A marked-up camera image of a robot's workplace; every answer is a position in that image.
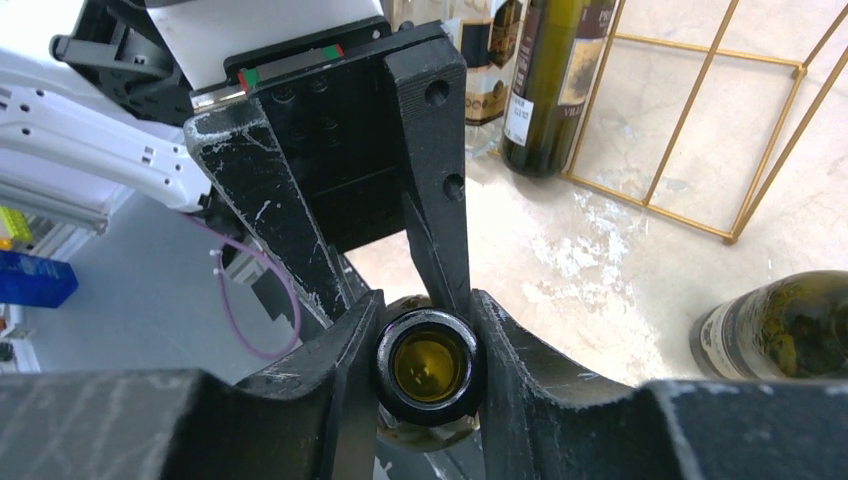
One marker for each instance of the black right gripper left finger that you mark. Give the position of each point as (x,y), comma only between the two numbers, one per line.
(310,415)

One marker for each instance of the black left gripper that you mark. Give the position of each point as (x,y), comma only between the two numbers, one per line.
(306,156)

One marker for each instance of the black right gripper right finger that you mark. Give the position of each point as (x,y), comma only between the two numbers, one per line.
(545,416)

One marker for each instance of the clear square bottle black cap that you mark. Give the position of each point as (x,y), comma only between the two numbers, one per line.
(485,32)

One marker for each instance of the olive bottle silver foil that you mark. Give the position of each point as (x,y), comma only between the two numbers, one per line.
(559,52)

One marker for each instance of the dark green bottle white label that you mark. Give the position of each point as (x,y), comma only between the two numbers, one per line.
(794,328)

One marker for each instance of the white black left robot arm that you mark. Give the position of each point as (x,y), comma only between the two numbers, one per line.
(106,87)

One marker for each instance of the blue box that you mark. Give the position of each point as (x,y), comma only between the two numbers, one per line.
(28,280)

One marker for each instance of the yellow green toy block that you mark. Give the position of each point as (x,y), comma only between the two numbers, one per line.
(14,229)

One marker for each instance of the gold wire wine rack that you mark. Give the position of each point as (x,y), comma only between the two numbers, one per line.
(728,117)

